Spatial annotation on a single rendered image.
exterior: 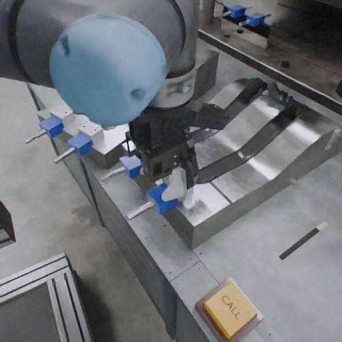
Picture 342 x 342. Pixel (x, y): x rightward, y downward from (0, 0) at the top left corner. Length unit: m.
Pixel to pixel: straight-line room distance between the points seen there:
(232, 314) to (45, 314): 0.85
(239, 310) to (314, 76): 0.90
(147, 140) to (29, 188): 1.53
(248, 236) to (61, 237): 1.17
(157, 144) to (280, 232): 0.35
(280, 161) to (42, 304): 0.98
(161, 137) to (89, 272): 1.14
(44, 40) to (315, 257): 0.56
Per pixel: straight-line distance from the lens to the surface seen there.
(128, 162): 0.58
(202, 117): 0.43
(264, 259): 0.60
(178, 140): 0.41
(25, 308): 1.27
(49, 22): 0.26
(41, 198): 1.82
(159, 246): 0.58
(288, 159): 0.63
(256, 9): 1.34
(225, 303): 0.51
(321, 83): 1.17
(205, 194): 0.55
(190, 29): 0.31
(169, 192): 0.47
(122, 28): 0.22
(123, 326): 1.37
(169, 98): 0.35
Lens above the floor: 1.32
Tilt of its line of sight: 48 degrees down
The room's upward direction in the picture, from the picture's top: straight up
